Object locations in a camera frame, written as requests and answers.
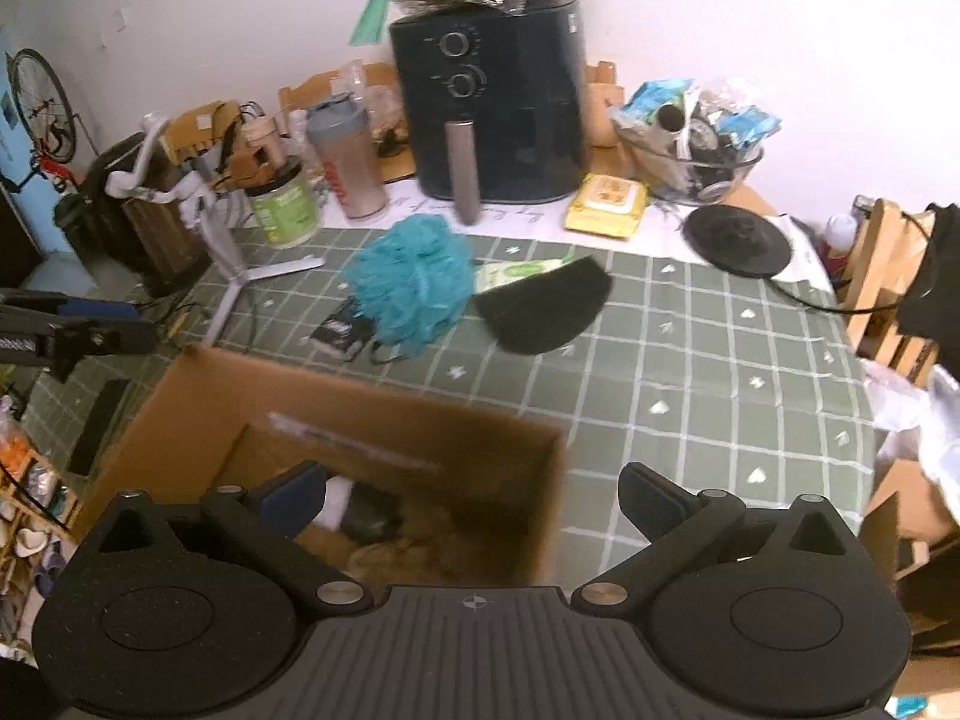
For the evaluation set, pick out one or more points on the yellow wet wipes pack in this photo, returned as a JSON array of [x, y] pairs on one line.
[[607, 206]]

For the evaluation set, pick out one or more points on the beige shaker bottle grey lid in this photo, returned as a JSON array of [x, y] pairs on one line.
[[339, 129]]

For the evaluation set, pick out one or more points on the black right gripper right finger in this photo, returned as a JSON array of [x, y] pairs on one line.
[[688, 532]]

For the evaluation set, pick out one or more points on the white plastic bag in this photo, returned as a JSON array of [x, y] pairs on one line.
[[917, 425]]

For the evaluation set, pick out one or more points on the black round kettle base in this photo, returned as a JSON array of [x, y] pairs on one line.
[[737, 241]]

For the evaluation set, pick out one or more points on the black small card package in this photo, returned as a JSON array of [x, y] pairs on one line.
[[345, 333]]

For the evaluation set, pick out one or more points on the brown cardboard box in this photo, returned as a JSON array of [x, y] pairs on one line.
[[483, 486]]

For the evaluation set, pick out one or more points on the dark blue air fryer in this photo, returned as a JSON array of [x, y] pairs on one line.
[[518, 80]]

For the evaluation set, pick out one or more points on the glass bowl with clutter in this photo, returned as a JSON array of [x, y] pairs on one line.
[[690, 141]]

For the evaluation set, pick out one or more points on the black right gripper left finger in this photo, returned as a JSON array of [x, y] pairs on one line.
[[233, 547]]

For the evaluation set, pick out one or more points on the green grid tablecloth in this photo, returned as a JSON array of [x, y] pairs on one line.
[[713, 381]]

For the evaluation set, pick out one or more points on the white phone tripod stand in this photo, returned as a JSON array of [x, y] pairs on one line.
[[197, 205]]

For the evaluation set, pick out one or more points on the teal mesh bath loofah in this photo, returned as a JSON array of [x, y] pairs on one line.
[[413, 282]]

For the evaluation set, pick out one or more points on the green label round tub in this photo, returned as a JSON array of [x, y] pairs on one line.
[[285, 206]]

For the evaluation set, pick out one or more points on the wooden chair right side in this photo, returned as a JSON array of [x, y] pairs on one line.
[[901, 289]]

